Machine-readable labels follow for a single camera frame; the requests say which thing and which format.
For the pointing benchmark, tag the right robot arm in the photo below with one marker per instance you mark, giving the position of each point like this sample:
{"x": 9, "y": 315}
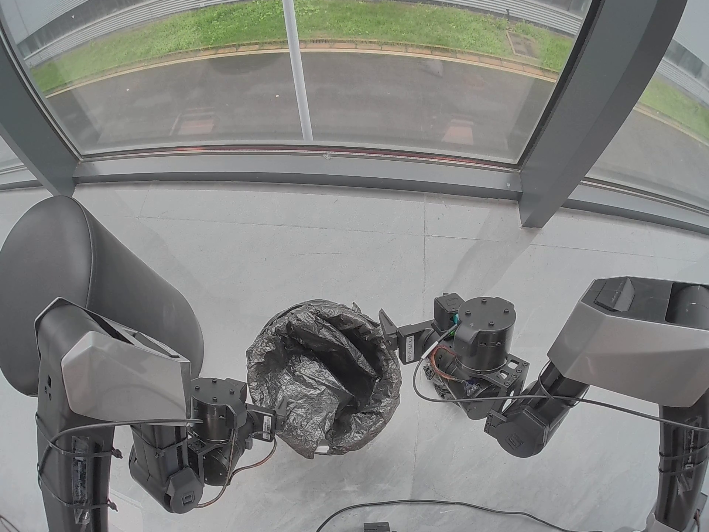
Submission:
{"x": 609, "y": 347}

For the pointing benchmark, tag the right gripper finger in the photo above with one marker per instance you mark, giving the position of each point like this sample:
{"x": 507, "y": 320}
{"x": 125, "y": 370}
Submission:
{"x": 389, "y": 333}

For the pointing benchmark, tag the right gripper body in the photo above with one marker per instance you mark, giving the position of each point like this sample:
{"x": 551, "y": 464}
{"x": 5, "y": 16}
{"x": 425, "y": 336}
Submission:
{"x": 421, "y": 341}

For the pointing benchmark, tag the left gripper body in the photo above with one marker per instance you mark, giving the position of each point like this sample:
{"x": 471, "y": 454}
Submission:
{"x": 266, "y": 420}

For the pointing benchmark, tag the small black box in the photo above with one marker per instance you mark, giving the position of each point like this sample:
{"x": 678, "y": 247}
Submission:
{"x": 379, "y": 527}

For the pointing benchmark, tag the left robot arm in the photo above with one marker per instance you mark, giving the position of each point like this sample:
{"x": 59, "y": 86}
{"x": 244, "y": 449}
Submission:
{"x": 122, "y": 374}

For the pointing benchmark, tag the window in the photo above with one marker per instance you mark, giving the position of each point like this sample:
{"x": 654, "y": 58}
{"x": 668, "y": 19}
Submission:
{"x": 581, "y": 131}

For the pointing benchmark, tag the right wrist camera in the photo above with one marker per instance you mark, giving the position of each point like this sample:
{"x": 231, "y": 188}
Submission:
{"x": 446, "y": 308}

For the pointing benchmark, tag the black plastic bag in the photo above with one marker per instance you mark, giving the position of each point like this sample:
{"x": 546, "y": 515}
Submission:
{"x": 310, "y": 385}

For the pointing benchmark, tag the dark grey round chair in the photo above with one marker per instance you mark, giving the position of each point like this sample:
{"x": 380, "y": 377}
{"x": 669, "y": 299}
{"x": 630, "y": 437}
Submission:
{"x": 83, "y": 252}

